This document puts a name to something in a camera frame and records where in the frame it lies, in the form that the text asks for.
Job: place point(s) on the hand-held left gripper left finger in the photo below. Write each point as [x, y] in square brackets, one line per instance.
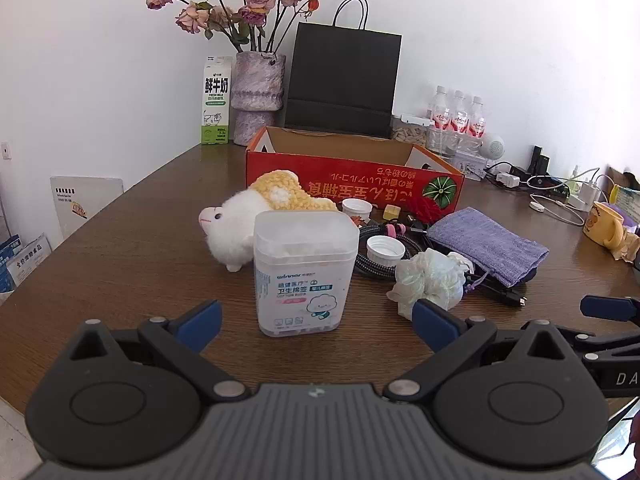
[200, 321]

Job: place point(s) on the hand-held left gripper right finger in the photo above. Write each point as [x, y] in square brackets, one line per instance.
[435, 325]

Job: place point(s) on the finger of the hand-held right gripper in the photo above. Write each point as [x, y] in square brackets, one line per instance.
[615, 347]
[610, 308]

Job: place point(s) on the pale plastic bag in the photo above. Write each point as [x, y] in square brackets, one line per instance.
[425, 282]

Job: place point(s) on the large white bottle cap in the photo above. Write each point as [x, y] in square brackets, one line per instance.
[385, 250]

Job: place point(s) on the purple knitted pouch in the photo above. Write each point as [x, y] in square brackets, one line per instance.
[485, 245]

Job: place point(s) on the white plush sheep toy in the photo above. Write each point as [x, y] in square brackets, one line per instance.
[235, 225]

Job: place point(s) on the clear cotton swab box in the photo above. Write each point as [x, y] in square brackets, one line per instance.
[300, 285]

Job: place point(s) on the red fabric rose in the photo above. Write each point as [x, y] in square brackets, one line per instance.
[425, 210]

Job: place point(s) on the yellow soap block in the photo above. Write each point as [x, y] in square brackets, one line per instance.
[391, 212]

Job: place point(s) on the small orange toy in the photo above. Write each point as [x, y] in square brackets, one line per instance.
[358, 220]

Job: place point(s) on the small white bottle cap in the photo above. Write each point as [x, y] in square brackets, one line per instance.
[357, 206]

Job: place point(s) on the red cardboard box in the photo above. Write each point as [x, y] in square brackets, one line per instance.
[325, 180]

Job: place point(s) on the clear container of seeds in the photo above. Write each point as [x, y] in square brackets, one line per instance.
[410, 132]

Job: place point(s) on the yellow mug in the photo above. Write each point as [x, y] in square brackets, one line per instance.
[600, 225]

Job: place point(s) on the white plug charger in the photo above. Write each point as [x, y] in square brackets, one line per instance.
[587, 195]

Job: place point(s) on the black and red gadget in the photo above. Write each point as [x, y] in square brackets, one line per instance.
[547, 187]

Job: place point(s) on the white charger block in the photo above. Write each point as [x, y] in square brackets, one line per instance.
[507, 180]

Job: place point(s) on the white printed tin box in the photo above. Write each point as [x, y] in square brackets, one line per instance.
[470, 165]

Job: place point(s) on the black upright device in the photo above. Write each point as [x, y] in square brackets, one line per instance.
[539, 160]

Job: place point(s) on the blue white boxes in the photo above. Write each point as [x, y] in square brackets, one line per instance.
[22, 260]

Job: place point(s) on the white round speaker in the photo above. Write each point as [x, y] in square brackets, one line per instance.
[493, 146]

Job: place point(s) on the clear water bottle red label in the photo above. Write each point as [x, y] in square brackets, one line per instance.
[476, 120]
[439, 110]
[459, 115]

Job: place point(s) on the white green milk carton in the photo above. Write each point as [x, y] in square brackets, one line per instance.
[216, 105]

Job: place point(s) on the black paper bag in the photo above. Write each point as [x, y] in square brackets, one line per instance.
[345, 80]

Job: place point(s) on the white wall switch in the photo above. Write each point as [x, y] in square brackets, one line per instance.
[5, 151]

